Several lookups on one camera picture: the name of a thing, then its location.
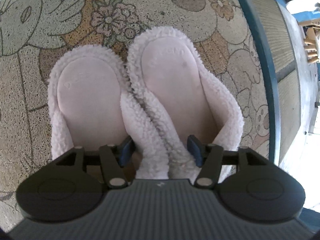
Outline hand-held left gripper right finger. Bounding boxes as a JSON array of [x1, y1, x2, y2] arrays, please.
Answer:
[[187, 134, 265, 189]]

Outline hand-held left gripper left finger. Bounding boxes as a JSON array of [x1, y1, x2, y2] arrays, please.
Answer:
[[58, 136, 135, 189]]

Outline pink fluffy slipper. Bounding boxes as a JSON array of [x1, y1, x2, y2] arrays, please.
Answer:
[[47, 44, 140, 180], [120, 26, 245, 183]]

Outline printed cartoon doormat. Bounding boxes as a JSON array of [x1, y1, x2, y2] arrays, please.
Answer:
[[0, 0, 278, 230]]

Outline brown ribbed outdoor mat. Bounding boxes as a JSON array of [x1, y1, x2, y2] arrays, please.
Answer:
[[244, 0, 304, 167]]

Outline small wooden stool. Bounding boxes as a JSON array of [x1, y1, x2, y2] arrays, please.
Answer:
[[302, 26, 320, 64]]

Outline blue open door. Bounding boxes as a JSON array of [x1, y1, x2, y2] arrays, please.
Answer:
[[285, 2, 320, 28]]

